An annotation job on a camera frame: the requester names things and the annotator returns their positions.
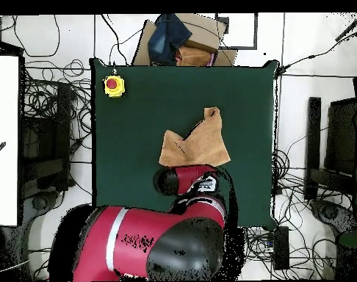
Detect black metal stand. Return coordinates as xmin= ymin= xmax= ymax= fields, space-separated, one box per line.
xmin=325 ymin=98 xmax=357 ymax=195
xmin=19 ymin=82 xmax=75 ymax=200

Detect black pedestal leg with knob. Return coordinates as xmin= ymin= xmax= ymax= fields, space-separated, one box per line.
xmin=309 ymin=198 xmax=357 ymax=237
xmin=22 ymin=190 xmax=60 ymax=227

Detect black square frame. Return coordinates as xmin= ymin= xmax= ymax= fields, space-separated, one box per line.
xmin=214 ymin=12 xmax=259 ymax=50

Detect long black flat board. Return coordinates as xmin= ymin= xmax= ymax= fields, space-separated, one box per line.
xmin=303 ymin=96 xmax=322 ymax=202

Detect orange terry towel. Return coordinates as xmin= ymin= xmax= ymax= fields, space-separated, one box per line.
xmin=158 ymin=106 xmax=231 ymax=167

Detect orange cloth in box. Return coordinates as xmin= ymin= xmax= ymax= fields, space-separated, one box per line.
xmin=176 ymin=46 xmax=215 ymax=68

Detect white board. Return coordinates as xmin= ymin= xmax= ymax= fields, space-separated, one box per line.
xmin=0 ymin=55 xmax=20 ymax=226

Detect dark green table cloth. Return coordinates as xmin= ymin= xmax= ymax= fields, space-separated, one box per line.
xmin=89 ymin=57 xmax=280 ymax=231

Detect yellow emergency stop button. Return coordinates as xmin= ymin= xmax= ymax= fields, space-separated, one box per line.
xmin=102 ymin=74 xmax=126 ymax=98

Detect brown cardboard box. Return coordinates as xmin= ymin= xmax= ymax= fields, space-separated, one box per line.
xmin=131 ymin=12 xmax=239 ymax=68

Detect blue denim jeans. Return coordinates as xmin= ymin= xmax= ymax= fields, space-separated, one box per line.
xmin=147 ymin=13 xmax=193 ymax=66

